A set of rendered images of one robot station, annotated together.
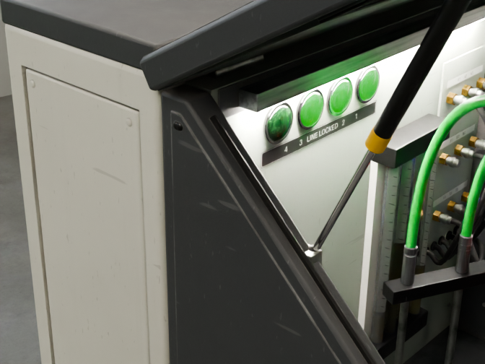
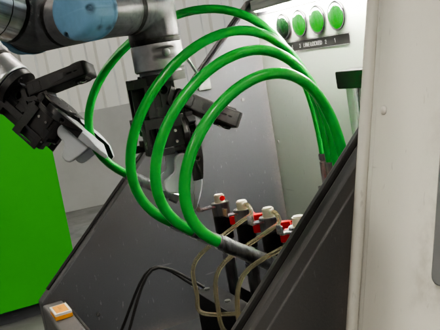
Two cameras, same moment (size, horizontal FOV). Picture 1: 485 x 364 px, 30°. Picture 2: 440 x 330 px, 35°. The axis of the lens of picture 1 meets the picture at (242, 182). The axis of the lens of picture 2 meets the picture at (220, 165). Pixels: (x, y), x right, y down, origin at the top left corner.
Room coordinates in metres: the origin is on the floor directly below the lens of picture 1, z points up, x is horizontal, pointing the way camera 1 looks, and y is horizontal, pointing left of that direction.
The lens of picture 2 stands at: (1.40, -1.35, 1.35)
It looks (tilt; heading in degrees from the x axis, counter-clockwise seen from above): 9 degrees down; 115
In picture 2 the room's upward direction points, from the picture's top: 10 degrees counter-clockwise
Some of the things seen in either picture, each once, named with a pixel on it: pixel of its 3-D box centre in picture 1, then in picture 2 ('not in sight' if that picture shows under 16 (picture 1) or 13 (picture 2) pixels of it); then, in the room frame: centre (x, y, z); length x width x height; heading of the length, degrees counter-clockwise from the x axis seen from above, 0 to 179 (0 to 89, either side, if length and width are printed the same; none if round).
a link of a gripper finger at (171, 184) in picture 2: not in sight; (181, 183); (0.91, -0.44, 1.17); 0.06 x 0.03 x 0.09; 48
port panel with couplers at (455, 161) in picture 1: (462, 149); not in sight; (1.30, -0.35, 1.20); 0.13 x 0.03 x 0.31; 138
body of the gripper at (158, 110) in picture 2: not in sight; (163, 114); (0.90, -0.43, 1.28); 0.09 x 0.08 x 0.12; 48
